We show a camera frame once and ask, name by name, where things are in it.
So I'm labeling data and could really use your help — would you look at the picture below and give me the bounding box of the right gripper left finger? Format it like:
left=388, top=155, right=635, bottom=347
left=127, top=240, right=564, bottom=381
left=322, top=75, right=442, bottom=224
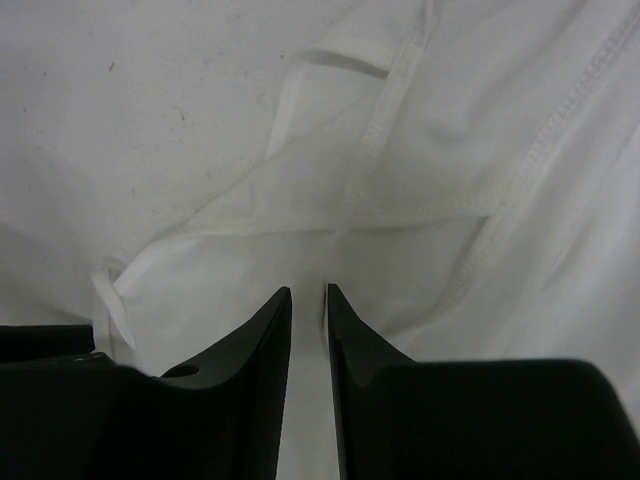
left=1, top=287, right=292, bottom=479

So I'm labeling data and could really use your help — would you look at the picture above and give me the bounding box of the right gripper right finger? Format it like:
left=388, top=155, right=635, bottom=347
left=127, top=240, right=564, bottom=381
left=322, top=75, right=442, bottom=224
left=327, top=285, right=639, bottom=479

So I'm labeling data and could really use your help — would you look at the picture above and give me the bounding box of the white tank top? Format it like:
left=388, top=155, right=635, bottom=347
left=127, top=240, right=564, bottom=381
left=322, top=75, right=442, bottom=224
left=93, top=1, right=639, bottom=479

